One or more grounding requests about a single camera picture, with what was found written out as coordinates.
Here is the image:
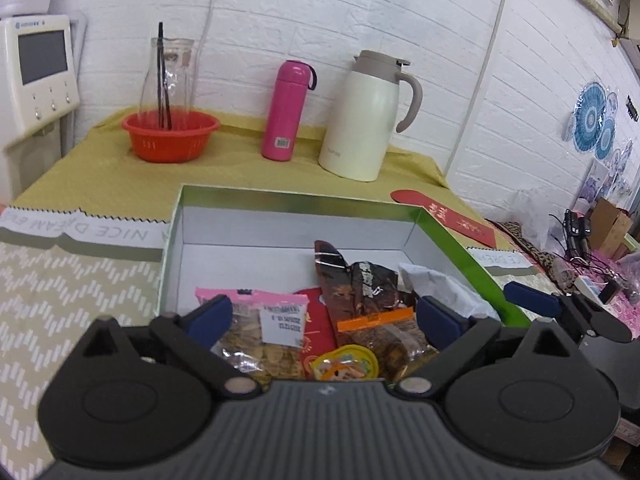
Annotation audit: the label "clear plastic bag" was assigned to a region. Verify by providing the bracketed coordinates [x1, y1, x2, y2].
[500, 187, 556, 256]

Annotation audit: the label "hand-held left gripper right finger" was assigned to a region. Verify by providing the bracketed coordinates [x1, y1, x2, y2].
[399, 296, 578, 395]

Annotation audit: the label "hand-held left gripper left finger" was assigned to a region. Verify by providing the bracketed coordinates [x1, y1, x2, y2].
[80, 294, 258, 395]

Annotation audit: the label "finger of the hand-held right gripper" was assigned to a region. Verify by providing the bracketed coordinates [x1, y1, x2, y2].
[502, 281, 633, 346]

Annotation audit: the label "dark brown glossy snack packet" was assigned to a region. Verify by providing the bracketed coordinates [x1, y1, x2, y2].
[314, 240, 417, 322]

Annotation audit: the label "black cables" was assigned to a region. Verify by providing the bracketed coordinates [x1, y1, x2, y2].
[549, 210, 592, 262]

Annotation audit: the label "orange-edged clear snack packet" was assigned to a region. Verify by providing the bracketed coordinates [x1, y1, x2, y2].
[336, 307, 443, 382]

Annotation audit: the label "white snack packet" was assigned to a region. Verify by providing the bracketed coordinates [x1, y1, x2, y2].
[398, 264, 501, 322]

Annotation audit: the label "red sausage snack packet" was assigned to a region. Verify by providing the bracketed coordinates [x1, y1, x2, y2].
[291, 287, 342, 358]

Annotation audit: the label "large blue round wall decoration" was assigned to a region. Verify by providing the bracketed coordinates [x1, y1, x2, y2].
[569, 80, 609, 153]

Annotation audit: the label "brown cardboard box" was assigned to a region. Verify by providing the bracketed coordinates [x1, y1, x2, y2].
[587, 197, 633, 261]

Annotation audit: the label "orange yellow printed snack packet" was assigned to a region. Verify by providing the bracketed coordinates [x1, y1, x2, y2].
[304, 344, 382, 382]

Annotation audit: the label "pink bottle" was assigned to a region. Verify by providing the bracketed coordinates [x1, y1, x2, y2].
[260, 59, 321, 162]

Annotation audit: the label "red plastic basket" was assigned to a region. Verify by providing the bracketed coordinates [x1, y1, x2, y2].
[121, 110, 222, 163]

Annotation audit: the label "yellow tablecloth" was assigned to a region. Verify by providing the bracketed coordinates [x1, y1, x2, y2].
[10, 107, 501, 226]

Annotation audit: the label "pink-edged clear snack packet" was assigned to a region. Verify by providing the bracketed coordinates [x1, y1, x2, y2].
[195, 287, 311, 383]

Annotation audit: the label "leopard print cloth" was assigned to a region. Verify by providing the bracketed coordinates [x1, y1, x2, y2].
[492, 220, 576, 286]

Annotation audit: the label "cream thermos jug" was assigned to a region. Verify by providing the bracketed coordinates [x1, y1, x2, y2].
[318, 50, 423, 182]

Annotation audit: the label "cream appliance with screen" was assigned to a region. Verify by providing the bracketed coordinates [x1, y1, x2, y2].
[0, 14, 81, 148]

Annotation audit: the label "white wall cable duct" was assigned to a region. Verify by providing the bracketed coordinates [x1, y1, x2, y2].
[447, 0, 513, 181]
[197, 0, 226, 68]

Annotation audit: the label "black chopsticks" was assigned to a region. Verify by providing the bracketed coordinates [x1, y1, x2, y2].
[156, 21, 173, 130]

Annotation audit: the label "glass carafe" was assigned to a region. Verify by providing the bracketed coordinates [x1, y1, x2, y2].
[139, 37, 196, 128]

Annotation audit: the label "small blue round wall decoration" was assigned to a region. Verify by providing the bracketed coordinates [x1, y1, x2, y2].
[595, 117, 617, 161]

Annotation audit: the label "green cardboard box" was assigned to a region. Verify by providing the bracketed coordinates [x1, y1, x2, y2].
[157, 184, 533, 361]

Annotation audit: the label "red envelope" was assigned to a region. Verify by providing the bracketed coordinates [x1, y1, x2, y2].
[390, 189, 497, 249]

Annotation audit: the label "pink shredded paper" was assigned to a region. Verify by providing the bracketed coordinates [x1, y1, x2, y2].
[595, 255, 640, 323]

